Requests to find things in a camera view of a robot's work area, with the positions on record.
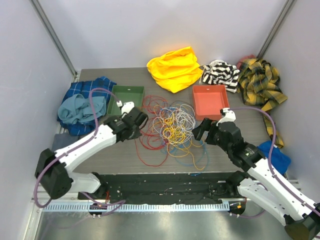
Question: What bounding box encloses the white cable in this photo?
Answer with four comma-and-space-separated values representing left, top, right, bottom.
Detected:
152, 102, 196, 144

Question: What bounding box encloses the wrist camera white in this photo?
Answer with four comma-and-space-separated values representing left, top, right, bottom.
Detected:
116, 100, 135, 115
218, 107, 236, 124

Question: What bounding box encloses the green plastic tray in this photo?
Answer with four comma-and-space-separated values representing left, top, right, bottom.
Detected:
106, 85, 145, 116

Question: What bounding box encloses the red cable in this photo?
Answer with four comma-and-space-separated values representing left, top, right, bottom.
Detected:
134, 94, 176, 167

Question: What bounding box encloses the pink cloth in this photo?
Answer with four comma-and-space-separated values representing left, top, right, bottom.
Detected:
236, 54, 256, 69

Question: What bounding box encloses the yellow black plaid cloth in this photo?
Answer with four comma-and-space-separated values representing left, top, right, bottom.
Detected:
236, 57, 289, 149

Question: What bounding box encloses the grey folded cloth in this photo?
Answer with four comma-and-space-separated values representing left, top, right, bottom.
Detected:
51, 132, 79, 152

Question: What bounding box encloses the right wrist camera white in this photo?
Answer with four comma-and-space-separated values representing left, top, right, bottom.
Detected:
218, 107, 236, 124

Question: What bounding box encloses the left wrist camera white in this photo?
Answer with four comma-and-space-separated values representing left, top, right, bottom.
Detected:
116, 100, 135, 115

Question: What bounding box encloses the bright blue cloth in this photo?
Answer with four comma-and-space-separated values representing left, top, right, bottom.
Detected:
257, 140, 292, 175

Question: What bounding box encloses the black white striped cloth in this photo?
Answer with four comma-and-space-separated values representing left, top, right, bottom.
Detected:
199, 59, 240, 93

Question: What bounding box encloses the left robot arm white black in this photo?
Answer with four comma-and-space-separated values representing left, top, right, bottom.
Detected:
35, 107, 149, 200

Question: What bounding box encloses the light blue cloth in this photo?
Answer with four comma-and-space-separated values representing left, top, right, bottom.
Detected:
57, 93, 107, 125

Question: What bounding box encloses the blue plaid cloth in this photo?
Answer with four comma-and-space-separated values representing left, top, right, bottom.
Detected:
57, 76, 117, 136

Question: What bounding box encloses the white slotted cable duct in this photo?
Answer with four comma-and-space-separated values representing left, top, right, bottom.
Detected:
43, 201, 230, 213

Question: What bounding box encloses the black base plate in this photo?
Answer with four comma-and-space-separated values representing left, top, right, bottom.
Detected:
90, 171, 243, 205

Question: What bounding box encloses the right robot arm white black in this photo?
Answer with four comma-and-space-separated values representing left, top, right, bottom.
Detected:
192, 118, 320, 240

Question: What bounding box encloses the orange-red plastic tray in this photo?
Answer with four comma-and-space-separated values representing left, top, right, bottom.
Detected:
192, 85, 230, 121

